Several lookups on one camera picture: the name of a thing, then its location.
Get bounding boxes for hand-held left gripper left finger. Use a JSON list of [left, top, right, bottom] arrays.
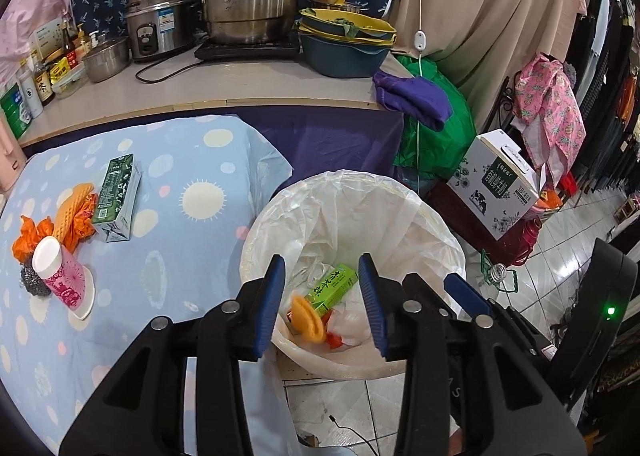
[[59, 253, 287, 456]]

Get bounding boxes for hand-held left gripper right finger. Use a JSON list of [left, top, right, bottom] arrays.
[[358, 253, 586, 456]]

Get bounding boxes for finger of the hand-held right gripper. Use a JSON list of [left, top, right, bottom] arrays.
[[444, 274, 553, 362]]

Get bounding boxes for clear plastic wrap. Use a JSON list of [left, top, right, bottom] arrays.
[[330, 301, 373, 347]]

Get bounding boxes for large orange foam fruit net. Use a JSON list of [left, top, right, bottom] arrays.
[[290, 295, 328, 343]]

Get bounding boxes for light green juice carton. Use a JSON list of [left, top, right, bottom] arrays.
[[307, 263, 360, 314]]

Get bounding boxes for red plastic bag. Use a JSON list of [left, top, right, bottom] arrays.
[[320, 311, 346, 349]]

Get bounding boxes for white waste bin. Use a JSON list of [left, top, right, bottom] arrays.
[[240, 170, 467, 382]]

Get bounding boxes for dark green drink carton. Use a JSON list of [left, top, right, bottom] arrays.
[[91, 153, 143, 243]]

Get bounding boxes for orange plastic bag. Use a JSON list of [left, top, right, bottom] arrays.
[[65, 191, 98, 249], [11, 216, 56, 262]]

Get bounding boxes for pink paper cup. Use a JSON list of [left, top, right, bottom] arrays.
[[31, 236, 97, 321]]

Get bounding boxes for small orange foam fruit net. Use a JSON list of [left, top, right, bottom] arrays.
[[51, 182, 97, 253]]

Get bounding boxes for steel scouring pad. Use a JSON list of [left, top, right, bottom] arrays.
[[19, 266, 53, 298]]

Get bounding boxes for clear plastic bottle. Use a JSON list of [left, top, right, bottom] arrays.
[[482, 261, 521, 294]]

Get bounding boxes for dark red stool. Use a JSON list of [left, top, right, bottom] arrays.
[[425, 181, 526, 267]]

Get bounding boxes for red flask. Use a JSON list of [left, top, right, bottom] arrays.
[[510, 216, 543, 267]]

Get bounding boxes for white milk carton box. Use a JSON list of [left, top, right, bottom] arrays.
[[446, 130, 548, 241]]

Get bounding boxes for green plastic bag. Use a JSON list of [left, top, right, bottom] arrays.
[[392, 53, 477, 182]]

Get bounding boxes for dark blue sheet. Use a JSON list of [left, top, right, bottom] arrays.
[[225, 106, 406, 202]]

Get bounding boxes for black metal rack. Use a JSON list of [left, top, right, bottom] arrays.
[[480, 76, 526, 137]]

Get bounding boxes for purple cloth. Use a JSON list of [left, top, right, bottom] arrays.
[[372, 68, 453, 133]]

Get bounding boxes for pink pineapple print garment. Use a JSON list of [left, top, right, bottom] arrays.
[[515, 52, 587, 184]]

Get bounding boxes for hanging dark clothes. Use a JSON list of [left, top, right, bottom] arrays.
[[570, 0, 640, 197]]

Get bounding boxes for dark blue plastic basin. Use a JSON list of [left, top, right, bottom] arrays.
[[300, 33, 393, 78]]

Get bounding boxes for black induction cooker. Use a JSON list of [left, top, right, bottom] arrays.
[[194, 33, 301, 62]]

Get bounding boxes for yellow plastic basin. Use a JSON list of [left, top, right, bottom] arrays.
[[298, 7, 398, 47]]

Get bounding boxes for beige curtain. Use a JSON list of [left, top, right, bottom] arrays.
[[385, 0, 601, 122]]

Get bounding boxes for small steel pot with lid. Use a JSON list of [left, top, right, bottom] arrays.
[[81, 35, 132, 83]]

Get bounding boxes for clear food container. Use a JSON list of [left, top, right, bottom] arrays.
[[50, 66, 88, 99]]

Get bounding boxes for pink electric kettle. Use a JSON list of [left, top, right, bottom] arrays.
[[0, 111, 27, 194]]

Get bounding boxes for steel rice cooker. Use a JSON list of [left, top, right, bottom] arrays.
[[125, 0, 203, 62]]

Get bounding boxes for dark bottle with white label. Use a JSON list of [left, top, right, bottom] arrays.
[[31, 63, 56, 107]]

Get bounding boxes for white plastic bottle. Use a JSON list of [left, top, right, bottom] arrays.
[[15, 71, 45, 119]]

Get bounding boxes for green tin can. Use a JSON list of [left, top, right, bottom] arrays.
[[0, 83, 31, 139]]

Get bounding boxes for tall dark sauce bottle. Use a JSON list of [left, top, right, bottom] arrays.
[[61, 13, 80, 69]]

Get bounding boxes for white and green box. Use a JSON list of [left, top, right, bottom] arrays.
[[27, 18, 63, 62]]

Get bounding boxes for pink dotted cloth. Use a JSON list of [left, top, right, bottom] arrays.
[[0, 0, 108, 77]]

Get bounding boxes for thin black floor cable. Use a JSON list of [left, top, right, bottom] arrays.
[[327, 413, 396, 456]]

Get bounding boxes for white cable with switch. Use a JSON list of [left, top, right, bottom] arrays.
[[412, 0, 432, 102]]

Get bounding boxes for black power cable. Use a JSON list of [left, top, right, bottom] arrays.
[[135, 48, 221, 84]]

